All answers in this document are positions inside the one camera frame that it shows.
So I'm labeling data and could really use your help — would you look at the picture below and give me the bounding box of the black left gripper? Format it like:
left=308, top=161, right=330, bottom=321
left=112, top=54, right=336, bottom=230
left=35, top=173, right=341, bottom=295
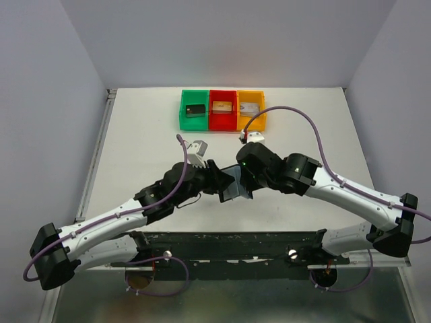
left=173, top=159, right=235, bottom=207

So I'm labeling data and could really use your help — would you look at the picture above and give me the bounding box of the black leather card holder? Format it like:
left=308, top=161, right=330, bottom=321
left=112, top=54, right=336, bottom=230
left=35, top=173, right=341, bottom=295
left=219, top=165, right=253, bottom=203

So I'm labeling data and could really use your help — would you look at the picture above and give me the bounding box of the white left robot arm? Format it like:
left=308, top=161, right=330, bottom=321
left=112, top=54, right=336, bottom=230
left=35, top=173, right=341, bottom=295
left=29, top=159, right=240, bottom=291

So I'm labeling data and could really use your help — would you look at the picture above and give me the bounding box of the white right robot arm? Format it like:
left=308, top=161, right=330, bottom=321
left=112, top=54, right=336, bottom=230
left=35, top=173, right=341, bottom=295
left=236, top=143, right=418, bottom=264

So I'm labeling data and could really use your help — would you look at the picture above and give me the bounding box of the black credit card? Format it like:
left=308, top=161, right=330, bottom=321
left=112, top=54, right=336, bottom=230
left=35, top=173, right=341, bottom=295
left=185, top=104, right=206, bottom=118

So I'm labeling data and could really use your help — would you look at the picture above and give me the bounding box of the gold credit card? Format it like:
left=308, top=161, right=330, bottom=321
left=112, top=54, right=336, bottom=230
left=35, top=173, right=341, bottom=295
left=211, top=101, right=232, bottom=114

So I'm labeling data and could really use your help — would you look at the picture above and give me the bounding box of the silver credit card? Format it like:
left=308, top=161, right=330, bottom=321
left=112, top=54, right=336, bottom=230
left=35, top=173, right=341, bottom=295
left=239, top=102, right=260, bottom=118

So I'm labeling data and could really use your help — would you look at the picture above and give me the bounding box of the red plastic bin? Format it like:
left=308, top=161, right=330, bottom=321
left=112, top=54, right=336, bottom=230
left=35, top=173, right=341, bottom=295
left=209, top=89, right=237, bottom=131

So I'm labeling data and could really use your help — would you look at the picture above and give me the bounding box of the yellow plastic bin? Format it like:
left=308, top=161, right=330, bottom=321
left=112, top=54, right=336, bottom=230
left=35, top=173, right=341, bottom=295
left=237, top=90, right=267, bottom=131

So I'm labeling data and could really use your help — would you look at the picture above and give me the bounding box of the green plastic bin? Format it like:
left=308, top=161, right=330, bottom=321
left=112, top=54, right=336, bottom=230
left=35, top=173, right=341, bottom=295
left=178, top=89, right=209, bottom=131

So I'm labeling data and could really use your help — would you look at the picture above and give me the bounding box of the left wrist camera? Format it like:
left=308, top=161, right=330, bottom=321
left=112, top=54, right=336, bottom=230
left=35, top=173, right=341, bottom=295
left=187, top=140, right=208, bottom=168

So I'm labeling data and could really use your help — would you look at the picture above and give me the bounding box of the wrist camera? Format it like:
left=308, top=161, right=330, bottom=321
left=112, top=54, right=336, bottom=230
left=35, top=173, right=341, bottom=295
left=187, top=140, right=208, bottom=168
left=239, top=130, right=265, bottom=145

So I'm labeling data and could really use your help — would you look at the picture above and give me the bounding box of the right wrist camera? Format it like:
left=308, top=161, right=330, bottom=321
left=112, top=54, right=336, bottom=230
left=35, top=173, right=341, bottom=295
left=239, top=130, right=265, bottom=145

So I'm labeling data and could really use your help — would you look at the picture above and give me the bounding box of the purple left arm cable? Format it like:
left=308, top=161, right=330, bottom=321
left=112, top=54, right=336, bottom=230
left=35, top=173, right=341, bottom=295
left=22, top=134, right=190, bottom=297

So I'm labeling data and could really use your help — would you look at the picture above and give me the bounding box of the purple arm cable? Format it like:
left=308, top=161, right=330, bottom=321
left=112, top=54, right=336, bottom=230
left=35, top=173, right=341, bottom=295
left=22, top=134, right=190, bottom=297
left=242, top=106, right=431, bottom=293

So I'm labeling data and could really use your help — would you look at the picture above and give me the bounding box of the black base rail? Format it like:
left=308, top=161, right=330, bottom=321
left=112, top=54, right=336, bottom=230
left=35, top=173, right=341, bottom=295
left=123, top=230, right=349, bottom=281

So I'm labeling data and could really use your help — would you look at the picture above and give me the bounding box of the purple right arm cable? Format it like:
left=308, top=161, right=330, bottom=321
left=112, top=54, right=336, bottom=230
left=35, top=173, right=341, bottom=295
left=242, top=106, right=431, bottom=293

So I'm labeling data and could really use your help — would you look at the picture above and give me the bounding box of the aluminium frame rail left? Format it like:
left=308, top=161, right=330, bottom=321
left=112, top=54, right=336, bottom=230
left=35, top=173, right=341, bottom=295
left=38, top=88, right=118, bottom=323

